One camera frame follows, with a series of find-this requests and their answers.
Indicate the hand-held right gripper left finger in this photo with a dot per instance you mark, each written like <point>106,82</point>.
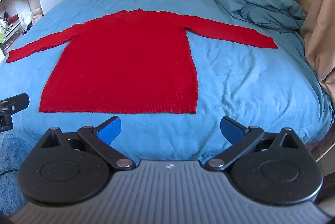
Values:
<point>110,131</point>

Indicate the blue bed sheet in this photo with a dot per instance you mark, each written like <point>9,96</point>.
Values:
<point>235,87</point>

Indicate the blue shaggy rug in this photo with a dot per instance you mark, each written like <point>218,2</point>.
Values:
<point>10,156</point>

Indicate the red knit sweater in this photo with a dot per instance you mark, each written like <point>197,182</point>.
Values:
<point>125,61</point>

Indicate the white shelf unit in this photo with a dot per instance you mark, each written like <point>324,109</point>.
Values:
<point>18,1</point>

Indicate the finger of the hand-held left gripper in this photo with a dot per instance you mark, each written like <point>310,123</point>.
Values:
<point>16,103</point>

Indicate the red box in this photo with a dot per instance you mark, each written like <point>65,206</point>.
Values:
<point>13,19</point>

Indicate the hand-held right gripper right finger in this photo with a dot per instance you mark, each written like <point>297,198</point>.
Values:
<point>230,131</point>

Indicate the beige curtain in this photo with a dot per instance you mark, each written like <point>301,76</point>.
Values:
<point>319,17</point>

